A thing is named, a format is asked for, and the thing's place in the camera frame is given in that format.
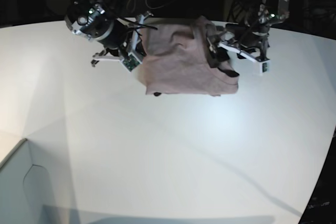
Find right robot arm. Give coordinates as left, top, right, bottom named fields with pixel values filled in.
left=65, top=0, right=154, bottom=72

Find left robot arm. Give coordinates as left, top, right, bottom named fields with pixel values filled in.
left=206, top=0, right=290, bottom=74

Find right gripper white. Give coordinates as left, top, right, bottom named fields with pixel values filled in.
left=91, top=11, right=153, bottom=67

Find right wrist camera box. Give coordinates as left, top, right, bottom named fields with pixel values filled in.
left=121, top=55, right=140, bottom=72

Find mauve pink t-shirt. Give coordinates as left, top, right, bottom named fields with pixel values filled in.
left=139, top=16, right=239, bottom=96

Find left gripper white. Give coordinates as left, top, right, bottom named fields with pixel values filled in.
left=206, top=23, right=270, bottom=66

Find white cardboard box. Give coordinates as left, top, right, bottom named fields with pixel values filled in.
left=0, top=137, right=79, bottom=224

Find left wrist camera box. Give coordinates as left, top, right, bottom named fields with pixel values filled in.
left=257, top=60, right=270, bottom=76

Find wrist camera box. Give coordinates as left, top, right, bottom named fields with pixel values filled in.
left=121, top=55, right=140, bottom=72
left=257, top=60, right=270, bottom=76

